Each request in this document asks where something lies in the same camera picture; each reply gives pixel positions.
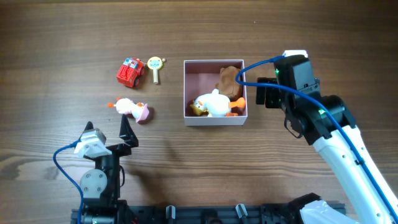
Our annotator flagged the brown plush toy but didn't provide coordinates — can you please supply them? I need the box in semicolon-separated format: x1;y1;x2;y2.
215;66;243;101

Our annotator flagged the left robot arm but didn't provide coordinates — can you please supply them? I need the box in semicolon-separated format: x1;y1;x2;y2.
75;115;139;224

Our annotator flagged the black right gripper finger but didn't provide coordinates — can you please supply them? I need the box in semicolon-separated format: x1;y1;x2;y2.
265;87;280;108
256;77;266;105

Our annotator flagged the yellow wooden rattle drum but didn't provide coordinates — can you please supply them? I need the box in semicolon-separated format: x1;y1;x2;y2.
146;56;166;85

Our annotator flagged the red toy fire truck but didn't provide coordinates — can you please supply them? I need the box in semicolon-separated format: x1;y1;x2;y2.
116;58;145;88

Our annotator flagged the pink cardboard box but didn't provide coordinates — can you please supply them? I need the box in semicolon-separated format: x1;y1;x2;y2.
183;60;248;126

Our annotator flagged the white pink plush duck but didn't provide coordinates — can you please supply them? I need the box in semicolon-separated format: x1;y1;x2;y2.
108;98;150;123

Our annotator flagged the white plush duck yellow hat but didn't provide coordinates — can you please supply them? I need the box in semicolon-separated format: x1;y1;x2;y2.
190;89;246;117

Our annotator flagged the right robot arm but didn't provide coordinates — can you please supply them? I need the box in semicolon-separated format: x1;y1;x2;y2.
254;50;397;223

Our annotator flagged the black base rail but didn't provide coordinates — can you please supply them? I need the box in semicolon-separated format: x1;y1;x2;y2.
70;203;346;224

